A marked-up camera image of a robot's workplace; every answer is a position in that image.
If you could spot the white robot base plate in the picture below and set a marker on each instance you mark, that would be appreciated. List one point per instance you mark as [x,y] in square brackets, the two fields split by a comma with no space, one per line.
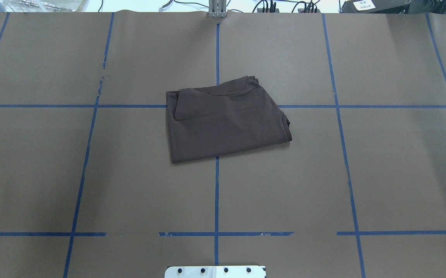
[230,271]

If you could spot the black box with label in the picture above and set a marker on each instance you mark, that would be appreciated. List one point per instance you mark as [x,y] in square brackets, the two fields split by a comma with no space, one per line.
[372,6]

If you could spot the aluminium profile post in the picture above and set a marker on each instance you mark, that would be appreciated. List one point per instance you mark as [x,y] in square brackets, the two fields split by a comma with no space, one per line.
[217,8]

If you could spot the brown t-shirt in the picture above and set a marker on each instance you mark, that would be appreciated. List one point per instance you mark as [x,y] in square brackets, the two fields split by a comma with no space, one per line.
[233,117]

